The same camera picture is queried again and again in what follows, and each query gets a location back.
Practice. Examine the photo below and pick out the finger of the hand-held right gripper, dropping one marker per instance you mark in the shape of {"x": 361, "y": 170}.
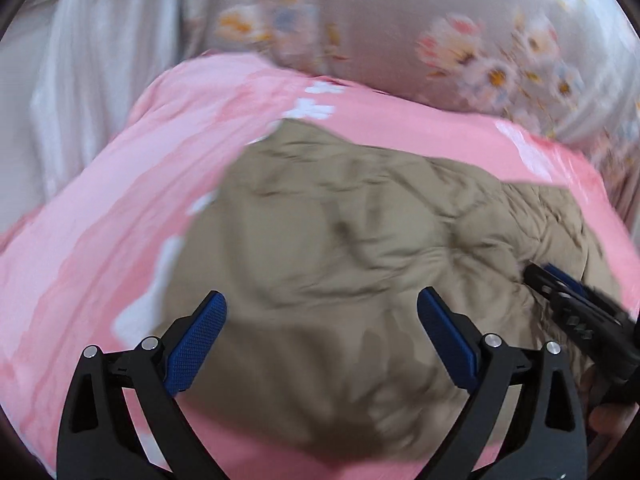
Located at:
{"x": 565, "y": 277}
{"x": 540, "y": 282}

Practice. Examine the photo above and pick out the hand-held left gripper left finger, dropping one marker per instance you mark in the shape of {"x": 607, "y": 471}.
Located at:
{"x": 197, "y": 345}

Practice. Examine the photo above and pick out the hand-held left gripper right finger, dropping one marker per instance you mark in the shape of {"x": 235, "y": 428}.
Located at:
{"x": 445, "y": 340}

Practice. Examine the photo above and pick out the olive quilted jacket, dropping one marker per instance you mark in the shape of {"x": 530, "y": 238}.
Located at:
{"x": 350, "y": 230}

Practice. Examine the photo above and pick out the person's right hand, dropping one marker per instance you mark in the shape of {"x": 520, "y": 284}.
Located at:
{"x": 615, "y": 420}

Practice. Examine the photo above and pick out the pink printed blanket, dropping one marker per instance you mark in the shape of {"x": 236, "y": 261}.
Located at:
{"x": 110, "y": 210}

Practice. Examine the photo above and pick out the grey floral bed sheet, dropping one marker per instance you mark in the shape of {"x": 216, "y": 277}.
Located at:
{"x": 400, "y": 35}

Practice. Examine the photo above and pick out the white curtain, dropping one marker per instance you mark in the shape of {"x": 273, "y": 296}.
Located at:
{"x": 100, "y": 75}

